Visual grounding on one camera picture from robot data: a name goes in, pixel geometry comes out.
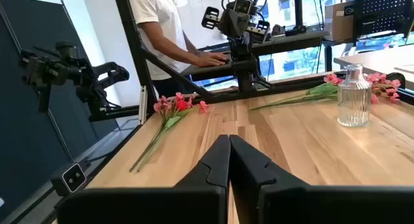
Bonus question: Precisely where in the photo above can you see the dark blue partition panel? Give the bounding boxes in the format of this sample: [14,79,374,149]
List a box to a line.
[0,0,143,224]

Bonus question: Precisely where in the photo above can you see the clear ribbed glass vase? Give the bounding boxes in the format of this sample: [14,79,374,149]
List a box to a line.
[336,63,373,128]

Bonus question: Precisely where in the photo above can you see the person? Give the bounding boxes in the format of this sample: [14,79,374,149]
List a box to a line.
[127,0,231,99]

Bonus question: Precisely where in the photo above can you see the brown cardboard box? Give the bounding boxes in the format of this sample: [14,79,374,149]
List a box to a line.
[323,1,356,42]

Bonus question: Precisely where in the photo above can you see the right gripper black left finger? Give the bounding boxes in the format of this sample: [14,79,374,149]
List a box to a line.
[55,134,232,224]

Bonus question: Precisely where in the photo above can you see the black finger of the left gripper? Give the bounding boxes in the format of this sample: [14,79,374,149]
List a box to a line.
[247,20,271,44]
[201,6,221,30]

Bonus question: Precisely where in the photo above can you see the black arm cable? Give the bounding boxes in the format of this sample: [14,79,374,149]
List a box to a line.
[221,0,270,12]

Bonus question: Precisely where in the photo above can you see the pink artificial flower spray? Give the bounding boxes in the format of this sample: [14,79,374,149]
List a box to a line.
[129,91,210,173]
[248,72,402,111]

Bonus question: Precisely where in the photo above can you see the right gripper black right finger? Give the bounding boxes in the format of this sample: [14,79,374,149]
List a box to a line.
[228,134,414,224]

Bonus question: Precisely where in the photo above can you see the black table-level camera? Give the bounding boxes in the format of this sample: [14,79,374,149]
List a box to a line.
[50,162,88,197]

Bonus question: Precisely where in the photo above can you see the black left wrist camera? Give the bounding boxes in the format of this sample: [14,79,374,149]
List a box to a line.
[232,0,254,16]

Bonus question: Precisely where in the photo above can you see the red artificial tulip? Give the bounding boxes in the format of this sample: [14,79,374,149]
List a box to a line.
[135,99,194,173]

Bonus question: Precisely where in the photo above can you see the black monitor stand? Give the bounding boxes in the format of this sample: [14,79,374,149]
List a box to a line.
[285,0,308,36]

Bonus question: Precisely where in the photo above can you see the grey office desk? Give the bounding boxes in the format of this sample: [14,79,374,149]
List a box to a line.
[180,29,331,78]

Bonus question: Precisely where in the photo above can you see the black perforated panel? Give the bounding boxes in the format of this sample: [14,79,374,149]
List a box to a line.
[353,0,414,38]

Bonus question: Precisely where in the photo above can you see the white frame bracket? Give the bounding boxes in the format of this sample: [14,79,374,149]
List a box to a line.
[138,84,149,125]

